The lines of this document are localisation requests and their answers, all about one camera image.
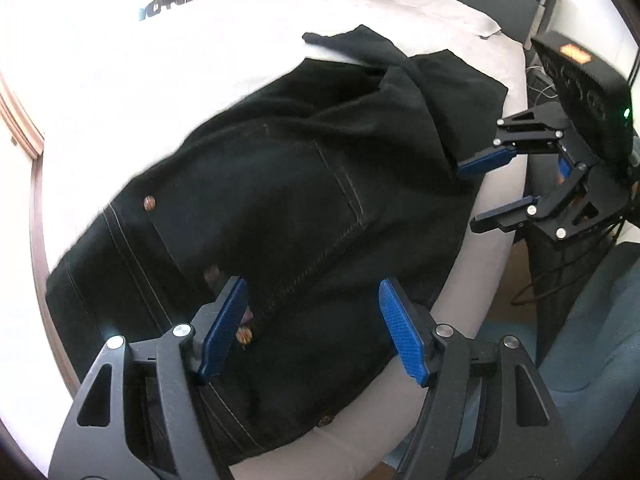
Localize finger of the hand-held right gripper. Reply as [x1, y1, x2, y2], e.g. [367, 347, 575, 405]
[470, 162, 624, 252]
[456, 105, 575, 182]

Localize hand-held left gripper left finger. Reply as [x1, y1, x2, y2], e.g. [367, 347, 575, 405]
[47, 275, 249, 480]

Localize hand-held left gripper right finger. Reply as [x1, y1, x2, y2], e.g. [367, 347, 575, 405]
[378, 277, 581, 480]

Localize black pants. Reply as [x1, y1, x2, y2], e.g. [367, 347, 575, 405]
[45, 25, 510, 466]

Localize black bedside stand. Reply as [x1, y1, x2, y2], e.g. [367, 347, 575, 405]
[527, 220, 618, 366]

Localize blue fabric chair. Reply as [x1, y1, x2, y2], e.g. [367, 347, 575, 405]
[537, 241, 640, 466]

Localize white bed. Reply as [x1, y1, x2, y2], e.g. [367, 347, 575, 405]
[0, 0, 530, 480]

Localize black cable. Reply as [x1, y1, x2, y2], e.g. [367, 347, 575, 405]
[509, 255, 563, 307]

